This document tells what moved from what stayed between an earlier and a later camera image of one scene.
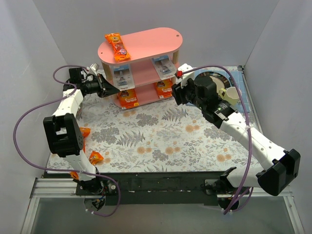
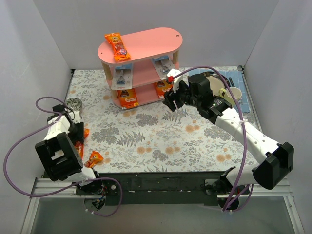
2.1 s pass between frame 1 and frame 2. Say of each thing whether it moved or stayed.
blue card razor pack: stayed
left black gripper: moved
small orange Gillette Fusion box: stayed
